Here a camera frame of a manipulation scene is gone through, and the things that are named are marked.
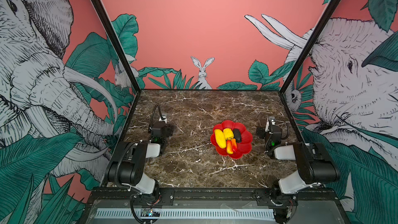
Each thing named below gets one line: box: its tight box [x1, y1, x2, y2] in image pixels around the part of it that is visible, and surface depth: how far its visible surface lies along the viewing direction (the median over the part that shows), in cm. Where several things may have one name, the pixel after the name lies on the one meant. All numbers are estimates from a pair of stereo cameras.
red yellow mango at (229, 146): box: [226, 139, 234, 155], surface depth 89 cm
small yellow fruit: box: [223, 127, 235, 140], surface depth 94 cm
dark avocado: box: [233, 128, 242, 144], surface depth 94 cm
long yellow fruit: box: [214, 128, 227, 149], surface depth 92 cm
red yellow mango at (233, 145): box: [231, 137, 237, 154], surface depth 90 cm
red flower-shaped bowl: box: [210, 119, 254, 160], surface depth 92 cm
